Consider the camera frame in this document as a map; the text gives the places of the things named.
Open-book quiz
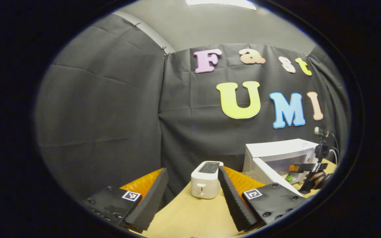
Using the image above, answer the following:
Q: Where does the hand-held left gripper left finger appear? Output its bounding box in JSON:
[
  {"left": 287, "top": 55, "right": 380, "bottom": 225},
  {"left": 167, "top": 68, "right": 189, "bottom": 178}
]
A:
[{"left": 81, "top": 168, "right": 169, "bottom": 232}]

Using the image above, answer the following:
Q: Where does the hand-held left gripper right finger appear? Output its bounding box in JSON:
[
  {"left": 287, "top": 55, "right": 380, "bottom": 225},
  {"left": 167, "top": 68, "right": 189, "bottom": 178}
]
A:
[{"left": 218, "top": 165, "right": 308, "bottom": 232}]

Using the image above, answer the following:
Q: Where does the sandwich with lettuce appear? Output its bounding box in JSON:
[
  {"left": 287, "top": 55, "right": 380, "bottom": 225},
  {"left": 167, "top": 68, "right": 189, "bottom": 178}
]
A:
[{"left": 285, "top": 165, "right": 298, "bottom": 183}]

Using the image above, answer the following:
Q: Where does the white microwave oven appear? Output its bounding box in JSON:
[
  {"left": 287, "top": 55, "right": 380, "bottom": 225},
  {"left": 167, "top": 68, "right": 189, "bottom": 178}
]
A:
[{"left": 242, "top": 139, "right": 320, "bottom": 197}]

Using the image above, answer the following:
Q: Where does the white toaster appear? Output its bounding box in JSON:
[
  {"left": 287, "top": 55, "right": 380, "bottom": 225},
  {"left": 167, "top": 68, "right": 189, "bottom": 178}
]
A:
[{"left": 191, "top": 161, "right": 224, "bottom": 199}]

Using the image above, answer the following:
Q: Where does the long ceiling light panel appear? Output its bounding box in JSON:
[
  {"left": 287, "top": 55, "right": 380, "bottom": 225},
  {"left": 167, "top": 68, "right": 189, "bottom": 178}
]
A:
[{"left": 186, "top": 0, "right": 257, "bottom": 10}]

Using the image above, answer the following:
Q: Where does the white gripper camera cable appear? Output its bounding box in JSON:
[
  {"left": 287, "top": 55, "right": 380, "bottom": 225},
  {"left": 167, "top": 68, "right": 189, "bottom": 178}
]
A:
[{"left": 329, "top": 132, "right": 340, "bottom": 166}]

